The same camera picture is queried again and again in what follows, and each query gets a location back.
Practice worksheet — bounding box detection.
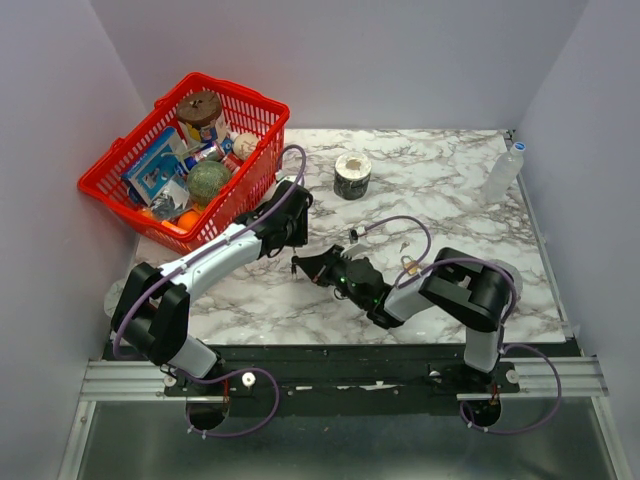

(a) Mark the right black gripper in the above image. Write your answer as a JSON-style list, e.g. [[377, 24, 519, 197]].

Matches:
[[297, 242, 368, 308]]

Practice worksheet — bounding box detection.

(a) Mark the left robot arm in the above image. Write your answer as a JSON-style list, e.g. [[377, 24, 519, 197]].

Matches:
[[111, 180, 313, 395]]

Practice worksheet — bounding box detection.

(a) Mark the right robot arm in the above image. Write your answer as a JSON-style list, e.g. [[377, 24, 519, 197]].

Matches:
[[292, 245, 518, 392]]

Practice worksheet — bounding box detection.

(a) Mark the black wrapped tissue roll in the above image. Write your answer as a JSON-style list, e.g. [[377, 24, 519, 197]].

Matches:
[[333, 152, 372, 200]]

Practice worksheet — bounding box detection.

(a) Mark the brass padlock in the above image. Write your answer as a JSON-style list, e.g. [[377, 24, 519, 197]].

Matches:
[[401, 255, 420, 276]]

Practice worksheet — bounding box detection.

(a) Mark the cream ball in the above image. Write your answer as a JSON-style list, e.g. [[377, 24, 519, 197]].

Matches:
[[231, 132, 260, 161]]

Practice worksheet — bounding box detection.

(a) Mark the green netted melon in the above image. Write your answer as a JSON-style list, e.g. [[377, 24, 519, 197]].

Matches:
[[187, 160, 232, 207]]

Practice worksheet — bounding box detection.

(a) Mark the orange fruit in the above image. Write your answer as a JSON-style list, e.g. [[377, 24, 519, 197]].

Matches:
[[176, 209, 201, 232]]

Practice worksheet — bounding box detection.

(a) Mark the red plastic basket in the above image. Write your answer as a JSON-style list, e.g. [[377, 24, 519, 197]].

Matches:
[[77, 72, 290, 254]]

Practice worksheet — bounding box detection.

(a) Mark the blue white box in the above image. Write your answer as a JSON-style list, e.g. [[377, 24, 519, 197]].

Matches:
[[121, 126, 184, 206]]

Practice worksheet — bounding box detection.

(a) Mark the brown round lid container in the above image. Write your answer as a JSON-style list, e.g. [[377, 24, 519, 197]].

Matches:
[[176, 90, 222, 128]]

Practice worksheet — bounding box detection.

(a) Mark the clear plastic water bottle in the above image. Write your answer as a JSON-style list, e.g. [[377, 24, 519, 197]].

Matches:
[[481, 142, 526, 204]]

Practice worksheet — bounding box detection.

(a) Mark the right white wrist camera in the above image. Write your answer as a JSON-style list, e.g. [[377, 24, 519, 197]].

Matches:
[[344, 226, 367, 259]]

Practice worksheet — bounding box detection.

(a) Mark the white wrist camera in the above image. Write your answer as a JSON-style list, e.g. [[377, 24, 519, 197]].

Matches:
[[275, 171, 297, 183], [344, 226, 367, 259]]

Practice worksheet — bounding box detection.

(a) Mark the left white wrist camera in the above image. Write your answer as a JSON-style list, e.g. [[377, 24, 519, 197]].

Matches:
[[275, 171, 297, 183]]

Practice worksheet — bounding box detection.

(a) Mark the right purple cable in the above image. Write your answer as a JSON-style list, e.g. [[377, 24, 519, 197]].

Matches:
[[357, 214, 564, 436]]

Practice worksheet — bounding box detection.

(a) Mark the aluminium frame rail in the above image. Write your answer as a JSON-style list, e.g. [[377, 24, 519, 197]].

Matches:
[[57, 357, 191, 480]]

